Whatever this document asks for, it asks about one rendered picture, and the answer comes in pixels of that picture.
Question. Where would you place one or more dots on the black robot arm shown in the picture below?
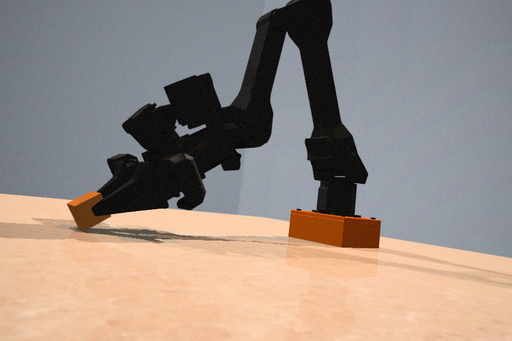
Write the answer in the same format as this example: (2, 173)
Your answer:
(247, 122)

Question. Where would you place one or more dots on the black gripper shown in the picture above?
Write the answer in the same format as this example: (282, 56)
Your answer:
(137, 186)

